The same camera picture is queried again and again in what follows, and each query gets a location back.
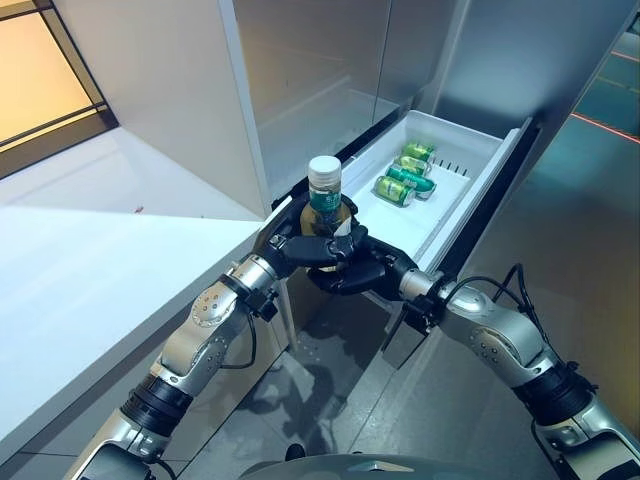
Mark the white fridge drawer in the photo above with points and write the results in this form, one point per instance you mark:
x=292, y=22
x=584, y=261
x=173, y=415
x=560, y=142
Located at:
x=440, y=200

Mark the light green drink can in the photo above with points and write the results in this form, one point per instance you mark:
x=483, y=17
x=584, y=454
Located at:
x=417, y=150
x=411, y=163
x=391, y=188

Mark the yellow drink bottle white cap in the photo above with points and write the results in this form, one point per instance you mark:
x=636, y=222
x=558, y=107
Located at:
x=324, y=200

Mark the grey robot torso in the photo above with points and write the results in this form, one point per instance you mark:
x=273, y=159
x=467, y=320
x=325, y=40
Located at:
x=370, y=467

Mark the dark green drink can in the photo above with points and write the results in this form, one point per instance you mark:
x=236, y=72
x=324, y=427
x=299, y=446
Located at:
x=407, y=177

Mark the stainless steel fridge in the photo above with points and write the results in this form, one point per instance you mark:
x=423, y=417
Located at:
x=320, y=75

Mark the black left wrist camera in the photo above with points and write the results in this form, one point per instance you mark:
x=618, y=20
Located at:
x=264, y=305

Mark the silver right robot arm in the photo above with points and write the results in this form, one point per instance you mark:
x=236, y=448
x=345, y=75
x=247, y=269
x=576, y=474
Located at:
x=505, y=335

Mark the orange window black frame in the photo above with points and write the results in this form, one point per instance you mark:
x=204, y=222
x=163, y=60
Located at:
x=35, y=75

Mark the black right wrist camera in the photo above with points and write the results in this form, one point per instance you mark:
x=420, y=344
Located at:
x=421, y=315

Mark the white counter cabinet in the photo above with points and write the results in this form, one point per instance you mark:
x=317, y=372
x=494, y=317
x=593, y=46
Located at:
x=75, y=280

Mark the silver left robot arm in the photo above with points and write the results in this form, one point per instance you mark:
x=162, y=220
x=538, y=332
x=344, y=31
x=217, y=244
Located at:
x=200, y=340

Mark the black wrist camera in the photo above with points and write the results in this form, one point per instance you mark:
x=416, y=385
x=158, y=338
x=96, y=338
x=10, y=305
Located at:
x=264, y=305
x=421, y=315

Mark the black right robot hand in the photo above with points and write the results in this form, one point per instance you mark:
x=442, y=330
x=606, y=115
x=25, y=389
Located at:
x=370, y=272

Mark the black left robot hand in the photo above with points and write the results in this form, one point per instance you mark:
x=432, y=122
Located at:
x=300, y=250

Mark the tall white cabinet panel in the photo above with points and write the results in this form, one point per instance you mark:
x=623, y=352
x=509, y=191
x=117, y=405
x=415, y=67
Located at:
x=165, y=100

